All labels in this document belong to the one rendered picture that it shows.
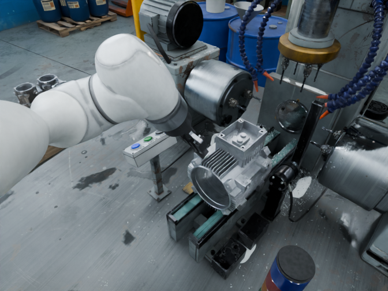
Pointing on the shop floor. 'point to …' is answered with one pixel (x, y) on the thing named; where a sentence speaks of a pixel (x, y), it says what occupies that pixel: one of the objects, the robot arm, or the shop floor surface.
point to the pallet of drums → (71, 15)
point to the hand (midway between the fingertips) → (200, 149)
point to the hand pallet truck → (122, 8)
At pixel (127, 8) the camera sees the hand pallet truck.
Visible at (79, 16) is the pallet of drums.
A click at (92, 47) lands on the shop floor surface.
